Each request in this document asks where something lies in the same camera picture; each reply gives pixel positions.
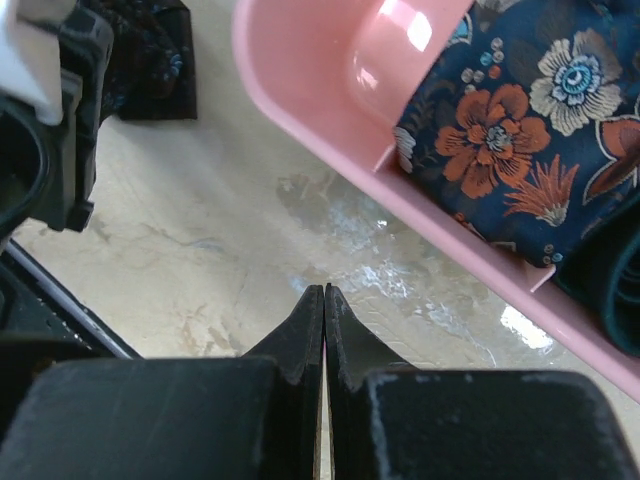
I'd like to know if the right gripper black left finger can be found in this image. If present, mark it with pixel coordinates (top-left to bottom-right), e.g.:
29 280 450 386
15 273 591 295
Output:
244 285 324 479

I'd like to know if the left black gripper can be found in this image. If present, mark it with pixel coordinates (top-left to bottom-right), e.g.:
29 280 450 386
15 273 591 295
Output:
1 1 114 233

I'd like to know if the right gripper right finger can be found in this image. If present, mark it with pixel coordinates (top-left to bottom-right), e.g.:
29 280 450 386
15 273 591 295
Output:
324 284 415 479

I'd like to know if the dark patterned necktie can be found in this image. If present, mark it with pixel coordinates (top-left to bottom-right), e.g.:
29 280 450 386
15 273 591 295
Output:
80 0 198 121

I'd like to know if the rolled dark blue tie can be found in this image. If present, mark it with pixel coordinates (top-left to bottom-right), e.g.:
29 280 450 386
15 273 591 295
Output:
555 192 639 357

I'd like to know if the pink divided organizer tray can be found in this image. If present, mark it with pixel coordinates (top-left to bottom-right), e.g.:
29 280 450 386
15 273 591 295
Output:
232 1 639 397

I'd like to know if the rolled floral tie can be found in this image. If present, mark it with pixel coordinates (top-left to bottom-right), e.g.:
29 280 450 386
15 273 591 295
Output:
393 1 639 267

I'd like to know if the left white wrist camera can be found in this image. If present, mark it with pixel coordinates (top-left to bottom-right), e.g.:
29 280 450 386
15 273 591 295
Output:
1 0 76 125

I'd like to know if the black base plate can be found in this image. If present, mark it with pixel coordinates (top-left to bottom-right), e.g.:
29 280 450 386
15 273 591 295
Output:
1 240 139 359

